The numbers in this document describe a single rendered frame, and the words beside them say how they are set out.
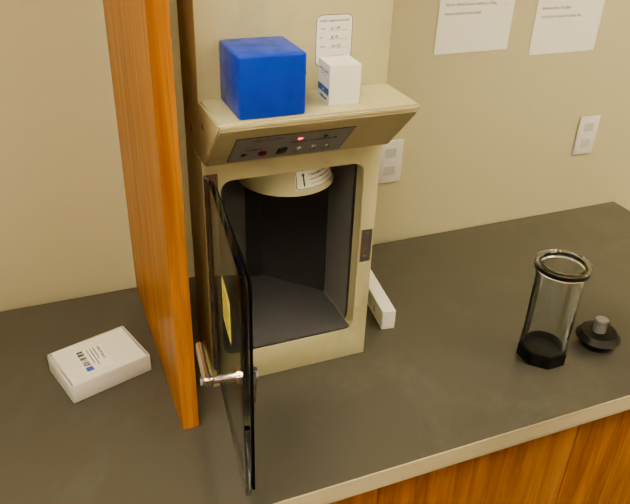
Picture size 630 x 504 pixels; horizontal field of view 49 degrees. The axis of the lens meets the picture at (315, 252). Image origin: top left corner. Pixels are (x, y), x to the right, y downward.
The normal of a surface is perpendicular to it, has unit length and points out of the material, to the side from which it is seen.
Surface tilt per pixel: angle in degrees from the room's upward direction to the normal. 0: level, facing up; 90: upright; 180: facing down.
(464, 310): 0
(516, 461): 90
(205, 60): 90
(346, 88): 90
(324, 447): 0
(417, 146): 90
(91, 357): 0
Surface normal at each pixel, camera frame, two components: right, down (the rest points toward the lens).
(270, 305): 0.04, -0.86
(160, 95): 0.37, 0.48
